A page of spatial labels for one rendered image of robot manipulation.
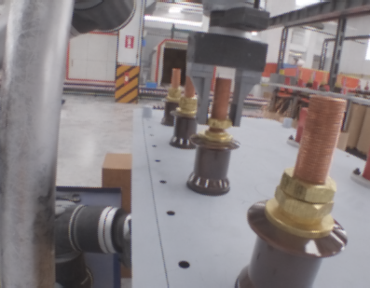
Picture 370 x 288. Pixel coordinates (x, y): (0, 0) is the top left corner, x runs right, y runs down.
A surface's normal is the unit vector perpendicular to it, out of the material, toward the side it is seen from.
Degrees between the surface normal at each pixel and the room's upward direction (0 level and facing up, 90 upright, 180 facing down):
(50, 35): 83
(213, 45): 90
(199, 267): 0
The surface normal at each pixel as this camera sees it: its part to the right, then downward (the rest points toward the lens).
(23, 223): 0.40, 0.13
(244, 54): 0.25, 0.29
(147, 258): -0.08, -0.95
